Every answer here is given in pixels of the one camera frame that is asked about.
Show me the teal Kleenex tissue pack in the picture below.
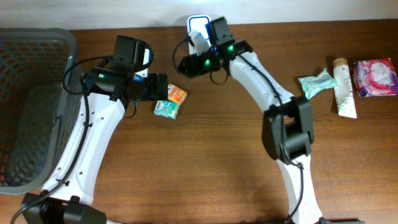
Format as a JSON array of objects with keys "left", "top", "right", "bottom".
[{"left": 154, "top": 100, "right": 180, "bottom": 119}]

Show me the grey plastic basket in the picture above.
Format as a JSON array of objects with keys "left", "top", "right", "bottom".
[{"left": 1, "top": 28, "right": 83, "bottom": 195}]

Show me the white barcode scanner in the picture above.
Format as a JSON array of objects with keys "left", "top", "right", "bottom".
[{"left": 187, "top": 15, "right": 210, "bottom": 43}]

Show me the white floral lotion tube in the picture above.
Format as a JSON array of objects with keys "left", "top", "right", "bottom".
[{"left": 333, "top": 58, "right": 358, "bottom": 119}]

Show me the teal toilet wipes pack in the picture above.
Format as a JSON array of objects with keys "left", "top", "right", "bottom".
[{"left": 298, "top": 69, "right": 338, "bottom": 99}]

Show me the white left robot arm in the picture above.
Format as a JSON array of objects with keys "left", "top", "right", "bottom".
[{"left": 11, "top": 35, "right": 168, "bottom": 223}]

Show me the red purple pad package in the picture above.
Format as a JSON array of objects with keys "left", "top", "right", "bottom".
[{"left": 352, "top": 58, "right": 397, "bottom": 97}]

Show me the orange Kleenex tissue pack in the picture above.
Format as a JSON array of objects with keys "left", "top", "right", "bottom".
[{"left": 168, "top": 84, "right": 187, "bottom": 105}]

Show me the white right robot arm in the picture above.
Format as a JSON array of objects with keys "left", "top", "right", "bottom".
[{"left": 175, "top": 17, "right": 323, "bottom": 223}]

